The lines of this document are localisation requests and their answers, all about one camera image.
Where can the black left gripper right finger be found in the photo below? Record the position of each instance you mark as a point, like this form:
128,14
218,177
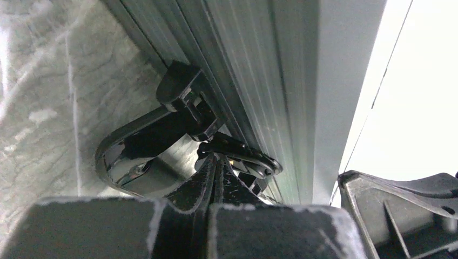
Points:
240,225

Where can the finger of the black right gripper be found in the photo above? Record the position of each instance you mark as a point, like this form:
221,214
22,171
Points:
403,219

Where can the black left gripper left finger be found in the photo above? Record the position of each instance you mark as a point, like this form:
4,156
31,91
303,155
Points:
118,227

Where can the black poker set case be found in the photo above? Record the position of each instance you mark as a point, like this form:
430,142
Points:
286,76

